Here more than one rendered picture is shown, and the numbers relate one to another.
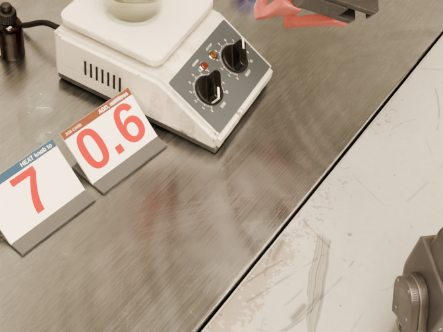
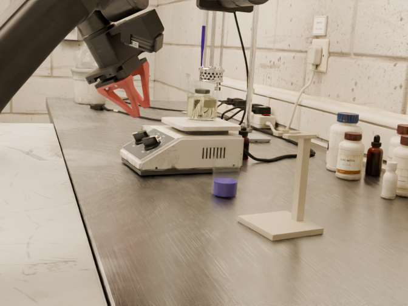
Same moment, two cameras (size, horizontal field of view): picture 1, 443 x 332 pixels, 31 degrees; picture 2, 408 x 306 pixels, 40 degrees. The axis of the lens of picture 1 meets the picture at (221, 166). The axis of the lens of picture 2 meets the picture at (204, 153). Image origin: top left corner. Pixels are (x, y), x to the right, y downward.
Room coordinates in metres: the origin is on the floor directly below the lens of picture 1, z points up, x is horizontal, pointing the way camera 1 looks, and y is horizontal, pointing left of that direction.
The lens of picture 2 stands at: (1.38, -0.62, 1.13)
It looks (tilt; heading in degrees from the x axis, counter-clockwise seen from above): 11 degrees down; 135
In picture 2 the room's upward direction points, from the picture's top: 3 degrees clockwise
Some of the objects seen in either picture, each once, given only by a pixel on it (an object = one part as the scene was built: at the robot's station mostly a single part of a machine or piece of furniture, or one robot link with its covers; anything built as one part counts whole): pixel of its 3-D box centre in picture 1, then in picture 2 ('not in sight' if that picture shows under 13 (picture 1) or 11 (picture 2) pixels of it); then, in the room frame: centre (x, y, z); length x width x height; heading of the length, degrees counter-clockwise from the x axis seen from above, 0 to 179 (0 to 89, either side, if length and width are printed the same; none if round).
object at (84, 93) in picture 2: not in sight; (90, 73); (-0.34, 0.51, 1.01); 0.14 x 0.14 x 0.21
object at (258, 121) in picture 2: not in sight; (243, 113); (0.19, 0.74, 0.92); 0.40 x 0.06 x 0.04; 153
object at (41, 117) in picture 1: (45, 119); not in sight; (0.53, 0.18, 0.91); 0.06 x 0.06 x 0.02
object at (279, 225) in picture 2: not in sight; (283, 180); (0.96, -0.05, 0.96); 0.08 x 0.08 x 0.13; 74
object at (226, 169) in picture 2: not in sight; (225, 176); (0.81, 0.01, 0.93); 0.04 x 0.04 x 0.06
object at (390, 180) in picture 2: not in sight; (390, 180); (0.97, 0.23, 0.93); 0.02 x 0.02 x 0.06
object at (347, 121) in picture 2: not in sight; (345, 141); (0.81, 0.35, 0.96); 0.06 x 0.06 x 0.11
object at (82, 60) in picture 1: (157, 51); (186, 146); (0.63, 0.09, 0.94); 0.22 x 0.13 x 0.08; 69
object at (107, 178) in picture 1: (115, 139); not in sight; (0.51, 0.11, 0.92); 0.09 x 0.06 x 0.04; 146
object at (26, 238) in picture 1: (36, 195); not in sight; (0.43, 0.16, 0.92); 0.09 x 0.06 x 0.04; 146
